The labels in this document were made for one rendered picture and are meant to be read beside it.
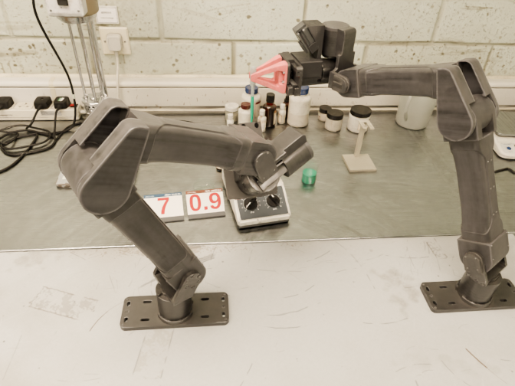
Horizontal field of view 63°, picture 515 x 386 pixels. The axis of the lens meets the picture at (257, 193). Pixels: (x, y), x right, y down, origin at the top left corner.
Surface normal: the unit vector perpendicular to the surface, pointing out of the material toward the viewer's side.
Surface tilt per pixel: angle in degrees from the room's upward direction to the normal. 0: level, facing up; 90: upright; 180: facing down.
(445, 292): 0
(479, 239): 88
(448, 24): 90
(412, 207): 0
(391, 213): 0
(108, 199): 90
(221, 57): 90
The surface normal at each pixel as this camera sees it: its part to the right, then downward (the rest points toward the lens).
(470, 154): -0.67, 0.56
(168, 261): 0.48, 0.44
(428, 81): -0.90, 0.26
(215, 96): 0.10, 0.63
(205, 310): 0.04, -0.78
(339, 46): -0.79, 0.36
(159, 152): 0.69, 0.57
